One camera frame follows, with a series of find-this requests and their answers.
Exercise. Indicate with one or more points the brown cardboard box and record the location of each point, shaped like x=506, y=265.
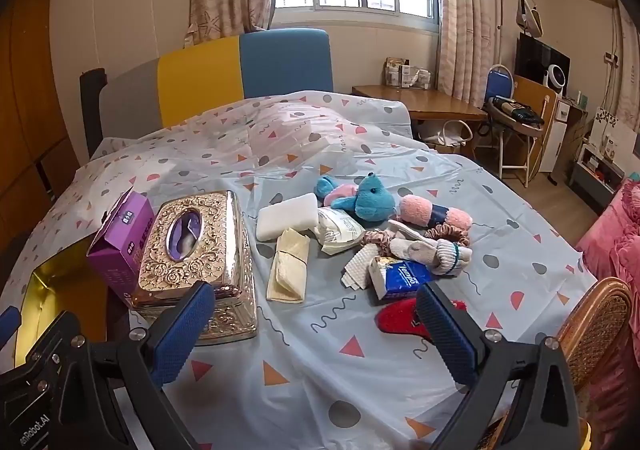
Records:
x=394, y=72

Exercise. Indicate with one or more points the blue plush toy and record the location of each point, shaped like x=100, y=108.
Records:
x=370, y=202

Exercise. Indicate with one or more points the white flower print panel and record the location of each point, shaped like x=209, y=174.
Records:
x=612, y=129

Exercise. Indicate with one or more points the white round fan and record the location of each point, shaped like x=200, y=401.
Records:
x=556, y=76

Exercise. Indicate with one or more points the blue folding chair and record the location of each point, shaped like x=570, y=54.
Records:
x=500, y=82

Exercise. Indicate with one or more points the wooden board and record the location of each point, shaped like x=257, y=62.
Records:
x=530, y=92

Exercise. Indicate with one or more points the printed plastic tablecloth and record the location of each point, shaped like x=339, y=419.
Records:
x=350, y=380

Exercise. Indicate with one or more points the wooden desk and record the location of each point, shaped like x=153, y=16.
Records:
x=425, y=102

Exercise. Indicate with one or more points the white waffle cloth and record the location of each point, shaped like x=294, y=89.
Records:
x=362, y=267

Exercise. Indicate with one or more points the blue tissue pack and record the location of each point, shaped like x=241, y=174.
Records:
x=400, y=277

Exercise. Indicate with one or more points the copper brown scrunchie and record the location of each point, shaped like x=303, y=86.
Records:
x=450, y=232

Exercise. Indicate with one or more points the white tote bag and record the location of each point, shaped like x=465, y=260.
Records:
x=445, y=139

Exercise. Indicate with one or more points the small white packets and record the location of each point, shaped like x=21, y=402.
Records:
x=419, y=78

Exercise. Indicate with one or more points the ornate metallic tissue box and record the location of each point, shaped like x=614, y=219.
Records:
x=200, y=255

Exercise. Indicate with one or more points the pink towel roll blue band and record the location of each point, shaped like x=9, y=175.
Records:
x=417, y=212

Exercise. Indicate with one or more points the folding side table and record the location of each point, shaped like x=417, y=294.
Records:
x=515, y=129

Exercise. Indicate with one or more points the white cabinet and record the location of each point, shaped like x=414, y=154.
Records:
x=562, y=144

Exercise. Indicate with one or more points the red plush toy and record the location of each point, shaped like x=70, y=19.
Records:
x=397, y=320

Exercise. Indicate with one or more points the white sponge block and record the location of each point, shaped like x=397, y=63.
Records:
x=287, y=217

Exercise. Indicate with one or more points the black monitor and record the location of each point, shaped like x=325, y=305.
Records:
x=532, y=54

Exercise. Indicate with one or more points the grey low shelf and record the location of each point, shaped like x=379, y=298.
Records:
x=595, y=180

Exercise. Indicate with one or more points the purple cardboard box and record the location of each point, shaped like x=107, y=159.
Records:
x=117, y=250

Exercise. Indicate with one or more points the pink bedding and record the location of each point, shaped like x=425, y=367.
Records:
x=617, y=240

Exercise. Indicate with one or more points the wooden wardrobe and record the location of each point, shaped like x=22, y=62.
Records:
x=30, y=104

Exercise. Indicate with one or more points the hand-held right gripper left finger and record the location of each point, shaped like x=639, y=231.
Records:
x=185, y=330

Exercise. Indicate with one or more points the dusty pink scrunchie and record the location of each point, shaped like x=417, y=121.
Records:
x=376, y=241

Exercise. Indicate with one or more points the grey plush slipper toy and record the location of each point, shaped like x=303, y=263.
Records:
x=435, y=255

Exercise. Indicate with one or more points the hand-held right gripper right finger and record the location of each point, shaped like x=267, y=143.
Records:
x=445, y=340

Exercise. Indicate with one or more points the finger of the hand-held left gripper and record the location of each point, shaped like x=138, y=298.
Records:
x=7, y=325
x=52, y=350

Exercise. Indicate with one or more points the cream folded cloth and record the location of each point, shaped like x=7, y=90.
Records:
x=287, y=270

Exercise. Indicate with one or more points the gold tin container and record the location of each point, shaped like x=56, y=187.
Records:
x=65, y=280

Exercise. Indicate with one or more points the white plastic packet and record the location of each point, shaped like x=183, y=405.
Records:
x=337, y=230

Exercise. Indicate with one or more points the wicker chair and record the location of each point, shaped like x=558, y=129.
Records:
x=595, y=320

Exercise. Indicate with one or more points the black power tool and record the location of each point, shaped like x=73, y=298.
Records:
x=517, y=110

